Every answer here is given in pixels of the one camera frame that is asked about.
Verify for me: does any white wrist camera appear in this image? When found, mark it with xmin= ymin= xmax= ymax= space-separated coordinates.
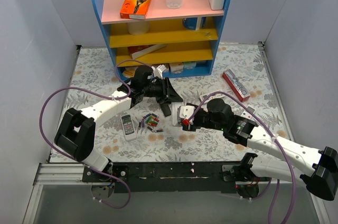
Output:
xmin=177 ymin=105 xmax=196 ymax=125
xmin=152 ymin=65 xmax=163 ymax=79

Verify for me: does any small white remote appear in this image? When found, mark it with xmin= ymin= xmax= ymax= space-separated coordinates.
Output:
xmin=172 ymin=102 xmax=183 ymax=127

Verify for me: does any pile of coloured batteries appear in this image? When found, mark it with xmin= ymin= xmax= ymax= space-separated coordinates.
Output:
xmin=138 ymin=113 xmax=159 ymax=129

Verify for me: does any red white book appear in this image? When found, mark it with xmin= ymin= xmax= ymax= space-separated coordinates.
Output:
xmin=127 ymin=44 xmax=167 ymax=59

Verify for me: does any blue wooden shelf unit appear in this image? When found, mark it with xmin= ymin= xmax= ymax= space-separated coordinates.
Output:
xmin=91 ymin=0 xmax=231 ymax=78

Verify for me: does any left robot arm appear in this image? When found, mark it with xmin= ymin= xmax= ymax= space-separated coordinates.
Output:
xmin=54 ymin=66 xmax=183 ymax=182

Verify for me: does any orange razor box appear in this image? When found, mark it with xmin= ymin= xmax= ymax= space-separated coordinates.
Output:
xmin=120 ymin=0 xmax=152 ymax=20

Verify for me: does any grey white remote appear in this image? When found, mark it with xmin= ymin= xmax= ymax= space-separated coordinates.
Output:
xmin=121 ymin=115 xmax=137 ymax=141

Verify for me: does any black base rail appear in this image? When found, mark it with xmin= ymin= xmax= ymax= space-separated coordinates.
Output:
xmin=81 ymin=161 xmax=267 ymax=195

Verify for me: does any loose black battery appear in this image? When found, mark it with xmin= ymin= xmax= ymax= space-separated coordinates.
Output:
xmin=147 ymin=126 xmax=164 ymax=133

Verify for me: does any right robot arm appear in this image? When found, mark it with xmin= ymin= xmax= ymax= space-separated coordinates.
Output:
xmin=177 ymin=98 xmax=337 ymax=201

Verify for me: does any white air conditioner remote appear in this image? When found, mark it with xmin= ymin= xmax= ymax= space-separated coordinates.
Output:
xmin=199 ymin=93 xmax=224 ymax=103

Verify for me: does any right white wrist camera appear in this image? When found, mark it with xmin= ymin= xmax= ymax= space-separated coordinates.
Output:
xmin=177 ymin=105 xmax=196 ymax=125

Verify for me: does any black slim remote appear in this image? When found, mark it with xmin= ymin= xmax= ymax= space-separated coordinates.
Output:
xmin=160 ymin=103 xmax=172 ymax=117

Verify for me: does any floral table mat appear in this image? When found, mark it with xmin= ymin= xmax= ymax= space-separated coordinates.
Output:
xmin=64 ymin=44 xmax=291 ymax=162

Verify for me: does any yellow soap box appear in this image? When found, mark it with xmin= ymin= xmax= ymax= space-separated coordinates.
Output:
xmin=123 ymin=69 xmax=136 ymax=78

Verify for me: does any red toothpaste box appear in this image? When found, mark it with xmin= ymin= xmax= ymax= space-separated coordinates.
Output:
xmin=222 ymin=69 xmax=250 ymax=102

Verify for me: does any blue white tin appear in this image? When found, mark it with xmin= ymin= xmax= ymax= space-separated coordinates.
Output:
xmin=182 ymin=17 xmax=206 ymax=31

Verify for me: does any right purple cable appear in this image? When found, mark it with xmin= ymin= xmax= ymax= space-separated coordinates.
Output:
xmin=189 ymin=91 xmax=296 ymax=224

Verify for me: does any white yellow small box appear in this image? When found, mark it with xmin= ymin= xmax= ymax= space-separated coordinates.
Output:
xmin=169 ymin=62 xmax=184 ymax=74

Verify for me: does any pale green small box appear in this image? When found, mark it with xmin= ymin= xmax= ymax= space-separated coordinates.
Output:
xmin=183 ymin=61 xmax=196 ymax=70

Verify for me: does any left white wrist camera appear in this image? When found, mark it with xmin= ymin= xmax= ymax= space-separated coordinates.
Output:
xmin=152 ymin=65 xmax=163 ymax=79

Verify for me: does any white orange small box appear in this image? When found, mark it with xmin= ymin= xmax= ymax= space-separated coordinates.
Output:
xmin=161 ymin=64 xmax=170 ymax=72

